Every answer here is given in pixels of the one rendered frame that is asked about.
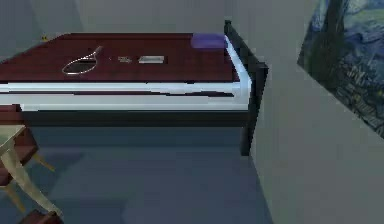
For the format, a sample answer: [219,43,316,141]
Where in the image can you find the dark red covered bed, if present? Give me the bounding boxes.
[0,19,270,157]

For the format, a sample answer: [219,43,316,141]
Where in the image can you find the grey flat phone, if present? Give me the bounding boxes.
[137,55,165,65]

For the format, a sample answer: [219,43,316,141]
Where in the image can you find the purple pillow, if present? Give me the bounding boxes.
[190,32,228,50]

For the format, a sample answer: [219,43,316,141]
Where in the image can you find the grey tennis racket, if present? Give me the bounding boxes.
[61,45,104,76]

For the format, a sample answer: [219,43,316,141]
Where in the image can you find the dark red wooden chair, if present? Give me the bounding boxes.
[0,103,65,224]

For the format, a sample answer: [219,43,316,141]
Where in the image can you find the blue swirly wall painting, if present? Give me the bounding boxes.
[296,0,384,138]

